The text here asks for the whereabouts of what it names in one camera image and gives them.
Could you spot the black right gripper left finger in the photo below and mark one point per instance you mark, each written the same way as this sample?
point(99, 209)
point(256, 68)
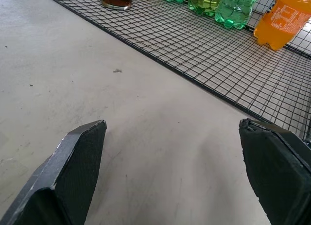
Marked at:
point(60, 176)

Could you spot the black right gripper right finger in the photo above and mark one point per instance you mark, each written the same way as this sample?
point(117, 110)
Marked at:
point(274, 171)

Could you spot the orange soda plastic bottle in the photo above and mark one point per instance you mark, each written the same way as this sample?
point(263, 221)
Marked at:
point(279, 21)

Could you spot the brown drink glass bottle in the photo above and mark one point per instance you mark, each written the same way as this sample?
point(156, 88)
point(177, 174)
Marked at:
point(116, 0)

